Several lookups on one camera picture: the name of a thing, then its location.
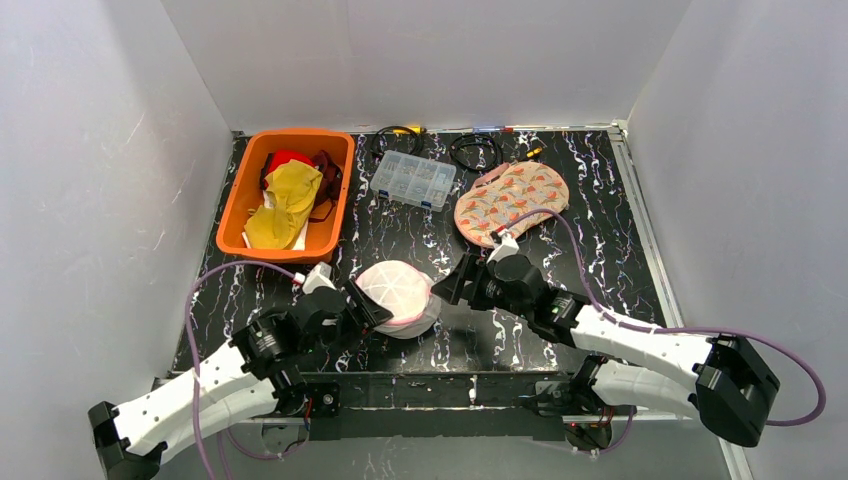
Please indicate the red garment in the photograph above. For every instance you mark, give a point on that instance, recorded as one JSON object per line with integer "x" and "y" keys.
{"x": 279, "y": 158}

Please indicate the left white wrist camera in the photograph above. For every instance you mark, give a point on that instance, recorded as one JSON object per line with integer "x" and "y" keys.
{"x": 318, "y": 277}

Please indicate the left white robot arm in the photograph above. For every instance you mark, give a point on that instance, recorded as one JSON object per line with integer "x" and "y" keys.
{"x": 253, "y": 374}

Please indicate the yellow bra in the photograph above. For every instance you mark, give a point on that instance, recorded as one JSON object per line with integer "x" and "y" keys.
{"x": 291, "y": 194}

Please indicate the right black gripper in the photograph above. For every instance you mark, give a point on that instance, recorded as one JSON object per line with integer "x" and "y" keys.
{"x": 468, "y": 282}

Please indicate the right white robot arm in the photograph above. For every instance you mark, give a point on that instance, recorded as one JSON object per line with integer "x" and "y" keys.
{"x": 720, "y": 380}

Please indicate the dark maroon bra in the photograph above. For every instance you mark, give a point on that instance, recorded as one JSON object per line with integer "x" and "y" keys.
{"x": 330, "y": 185}

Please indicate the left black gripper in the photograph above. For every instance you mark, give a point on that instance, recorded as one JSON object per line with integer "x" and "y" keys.
{"x": 357, "y": 307}

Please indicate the aluminium right rail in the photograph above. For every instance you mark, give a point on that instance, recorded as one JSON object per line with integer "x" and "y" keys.
{"x": 618, "y": 134}

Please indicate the white mesh laundry bag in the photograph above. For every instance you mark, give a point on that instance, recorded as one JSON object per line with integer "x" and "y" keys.
{"x": 406, "y": 293}

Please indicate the orange plastic bin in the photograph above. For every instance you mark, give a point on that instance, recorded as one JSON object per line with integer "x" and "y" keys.
{"x": 317, "y": 241}

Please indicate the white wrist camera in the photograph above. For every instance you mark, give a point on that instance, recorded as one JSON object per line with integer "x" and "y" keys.
{"x": 318, "y": 277}
{"x": 504, "y": 245}

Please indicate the floral pink fabric pouch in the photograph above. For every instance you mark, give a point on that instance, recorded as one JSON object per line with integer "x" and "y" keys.
{"x": 502, "y": 195}

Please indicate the clear plastic screw box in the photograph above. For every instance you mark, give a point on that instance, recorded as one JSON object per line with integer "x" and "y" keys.
{"x": 413, "y": 180}

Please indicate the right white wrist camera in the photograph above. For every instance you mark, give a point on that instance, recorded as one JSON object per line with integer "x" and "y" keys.
{"x": 504, "y": 245}

